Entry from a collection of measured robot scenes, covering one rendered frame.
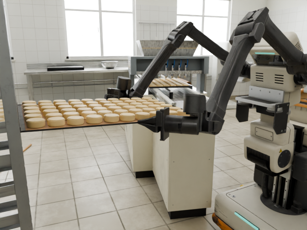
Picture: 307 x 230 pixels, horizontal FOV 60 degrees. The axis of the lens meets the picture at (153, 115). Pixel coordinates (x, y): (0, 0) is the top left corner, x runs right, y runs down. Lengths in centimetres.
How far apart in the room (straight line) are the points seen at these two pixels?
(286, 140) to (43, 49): 463
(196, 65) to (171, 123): 179
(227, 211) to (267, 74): 91
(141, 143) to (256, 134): 121
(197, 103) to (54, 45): 476
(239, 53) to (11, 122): 73
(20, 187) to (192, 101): 54
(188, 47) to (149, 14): 338
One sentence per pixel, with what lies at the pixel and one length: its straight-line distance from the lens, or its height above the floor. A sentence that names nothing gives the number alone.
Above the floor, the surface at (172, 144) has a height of 61.
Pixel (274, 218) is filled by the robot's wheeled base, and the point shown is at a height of 28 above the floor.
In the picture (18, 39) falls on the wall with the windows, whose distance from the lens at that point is 547.
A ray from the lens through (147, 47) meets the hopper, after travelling 244.
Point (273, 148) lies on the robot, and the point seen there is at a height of 74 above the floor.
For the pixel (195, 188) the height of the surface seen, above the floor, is 26.
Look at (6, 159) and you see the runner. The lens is 82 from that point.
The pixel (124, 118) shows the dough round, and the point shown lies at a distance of 89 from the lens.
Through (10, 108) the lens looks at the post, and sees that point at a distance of 75.
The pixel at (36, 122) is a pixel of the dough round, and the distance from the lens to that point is 82.
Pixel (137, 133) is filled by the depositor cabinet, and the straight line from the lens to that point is 250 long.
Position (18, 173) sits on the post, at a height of 93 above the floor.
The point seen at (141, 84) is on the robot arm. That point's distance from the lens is 138.
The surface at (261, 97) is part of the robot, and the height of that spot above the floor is 99.
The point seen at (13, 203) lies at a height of 60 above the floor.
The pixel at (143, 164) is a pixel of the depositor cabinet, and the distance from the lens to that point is 262.
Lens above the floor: 125
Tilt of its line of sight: 14 degrees down
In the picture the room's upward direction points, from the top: straight up
